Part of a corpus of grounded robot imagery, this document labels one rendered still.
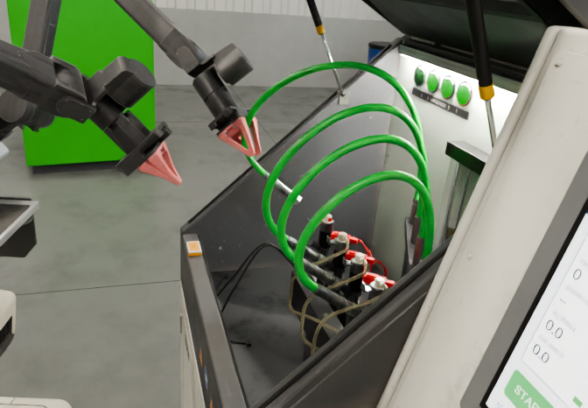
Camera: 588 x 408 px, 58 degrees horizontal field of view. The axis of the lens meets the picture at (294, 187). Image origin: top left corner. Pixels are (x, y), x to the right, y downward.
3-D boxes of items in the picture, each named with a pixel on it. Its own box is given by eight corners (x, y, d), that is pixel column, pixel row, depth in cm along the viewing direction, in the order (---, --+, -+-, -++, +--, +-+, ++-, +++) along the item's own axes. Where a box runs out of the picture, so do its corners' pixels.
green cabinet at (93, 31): (138, 136, 504) (133, -9, 455) (156, 166, 433) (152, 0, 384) (28, 141, 465) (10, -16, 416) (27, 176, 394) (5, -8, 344)
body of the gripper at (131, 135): (164, 137, 88) (130, 105, 86) (122, 175, 90) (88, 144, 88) (171, 127, 94) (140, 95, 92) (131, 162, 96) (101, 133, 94)
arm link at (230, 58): (190, 63, 119) (172, 52, 110) (229, 31, 117) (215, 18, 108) (218, 106, 117) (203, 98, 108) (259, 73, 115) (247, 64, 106)
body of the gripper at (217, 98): (256, 115, 114) (238, 87, 115) (234, 113, 105) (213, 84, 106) (235, 132, 117) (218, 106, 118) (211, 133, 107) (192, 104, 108)
